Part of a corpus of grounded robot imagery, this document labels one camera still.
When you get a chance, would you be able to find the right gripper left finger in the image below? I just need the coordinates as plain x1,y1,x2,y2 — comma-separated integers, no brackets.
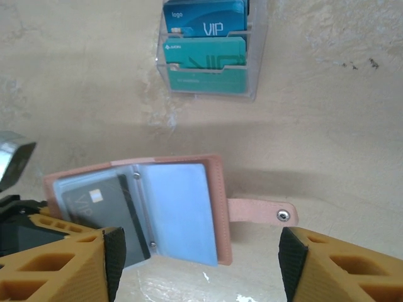
0,226,127,302

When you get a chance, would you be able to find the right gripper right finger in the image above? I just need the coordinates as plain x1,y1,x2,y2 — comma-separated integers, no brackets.
278,226,403,302

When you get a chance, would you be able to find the black VIP credit card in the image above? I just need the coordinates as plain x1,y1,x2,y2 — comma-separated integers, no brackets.
60,174,152,270

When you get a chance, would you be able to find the pink leather card wallet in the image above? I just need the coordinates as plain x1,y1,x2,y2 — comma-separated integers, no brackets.
42,153,300,268

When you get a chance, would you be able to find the clear acrylic card stand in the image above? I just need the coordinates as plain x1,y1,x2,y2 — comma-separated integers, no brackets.
155,0,269,103

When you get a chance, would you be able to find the teal credit card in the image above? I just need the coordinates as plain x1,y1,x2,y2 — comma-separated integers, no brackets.
163,36,247,94

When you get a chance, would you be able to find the blue VIP credit card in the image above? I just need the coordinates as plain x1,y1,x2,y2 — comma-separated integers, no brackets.
162,0,247,38

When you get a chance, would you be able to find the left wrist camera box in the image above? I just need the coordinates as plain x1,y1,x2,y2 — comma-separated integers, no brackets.
0,131,38,193

